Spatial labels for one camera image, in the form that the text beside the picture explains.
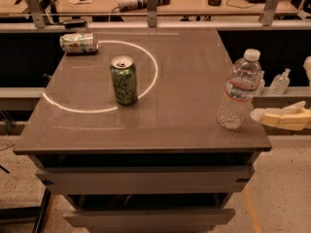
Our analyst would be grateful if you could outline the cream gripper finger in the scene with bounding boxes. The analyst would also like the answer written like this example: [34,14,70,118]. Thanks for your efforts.
[250,101,311,131]
[303,56,311,85]

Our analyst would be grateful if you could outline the clear plastic water bottle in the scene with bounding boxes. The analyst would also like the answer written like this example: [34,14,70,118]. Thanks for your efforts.
[217,49,261,130]

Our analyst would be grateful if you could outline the green upright soda can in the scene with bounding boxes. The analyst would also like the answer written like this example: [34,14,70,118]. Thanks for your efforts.
[110,55,138,106]

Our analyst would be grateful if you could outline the white lying soda can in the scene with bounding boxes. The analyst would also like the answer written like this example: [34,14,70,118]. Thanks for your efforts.
[59,33,98,53]

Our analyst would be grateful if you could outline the right sanitizer pump bottle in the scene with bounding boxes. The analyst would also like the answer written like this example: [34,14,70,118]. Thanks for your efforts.
[269,69,291,94]

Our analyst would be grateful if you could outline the sanitizer pump bottle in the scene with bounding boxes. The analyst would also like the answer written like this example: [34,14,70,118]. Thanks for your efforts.
[256,71,265,96]
[269,69,291,94]

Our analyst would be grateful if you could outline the left sanitizer pump bottle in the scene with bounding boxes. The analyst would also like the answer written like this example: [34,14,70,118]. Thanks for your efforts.
[256,71,265,96]

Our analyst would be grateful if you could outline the upper cabinet drawer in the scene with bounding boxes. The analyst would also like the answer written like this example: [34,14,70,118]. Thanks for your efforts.
[37,165,255,195]

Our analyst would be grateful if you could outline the cabinet drawer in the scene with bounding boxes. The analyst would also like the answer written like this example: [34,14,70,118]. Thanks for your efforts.
[63,209,235,233]
[37,165,255,195]

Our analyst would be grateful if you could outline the grey drawer cabinet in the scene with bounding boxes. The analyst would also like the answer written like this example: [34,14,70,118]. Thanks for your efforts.
[12,27,273,233]

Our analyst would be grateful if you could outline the lower cabinet drawer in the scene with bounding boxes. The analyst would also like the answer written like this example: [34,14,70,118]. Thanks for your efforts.
[63,209,235,233]

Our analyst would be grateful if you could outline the black metal stand leg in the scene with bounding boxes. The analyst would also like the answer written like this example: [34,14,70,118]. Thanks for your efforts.
[0,189,52,233]

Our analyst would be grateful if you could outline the right metal bracket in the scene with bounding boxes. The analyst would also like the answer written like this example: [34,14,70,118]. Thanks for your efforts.
[259,0,280,26]

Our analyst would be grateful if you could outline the metal bracket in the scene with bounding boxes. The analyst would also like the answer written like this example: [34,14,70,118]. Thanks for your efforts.
[24,0,47,28]
[259,0,280,26]
[147,0,157,27]

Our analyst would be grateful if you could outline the middle metal bracket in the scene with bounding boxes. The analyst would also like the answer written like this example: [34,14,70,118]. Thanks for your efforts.
[147,0,157,27]

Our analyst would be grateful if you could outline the left metal bracket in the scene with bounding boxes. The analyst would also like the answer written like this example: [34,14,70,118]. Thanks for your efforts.
[24,0,47,28]

